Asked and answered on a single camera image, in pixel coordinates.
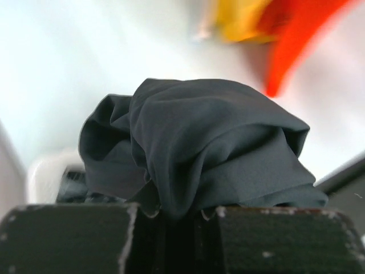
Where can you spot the white plastic basket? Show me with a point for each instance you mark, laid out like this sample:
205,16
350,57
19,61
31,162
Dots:
45,175

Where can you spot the orange shorts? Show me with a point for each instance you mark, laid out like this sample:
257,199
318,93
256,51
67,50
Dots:
294,25

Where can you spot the yellow shorts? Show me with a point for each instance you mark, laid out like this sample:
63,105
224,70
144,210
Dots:
237,20

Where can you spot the dark navy shorts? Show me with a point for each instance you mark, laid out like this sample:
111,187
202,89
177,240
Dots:
187,145

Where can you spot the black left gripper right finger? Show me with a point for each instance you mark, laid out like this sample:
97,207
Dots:
288,240

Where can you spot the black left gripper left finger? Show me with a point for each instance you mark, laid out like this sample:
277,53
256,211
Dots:
68,239

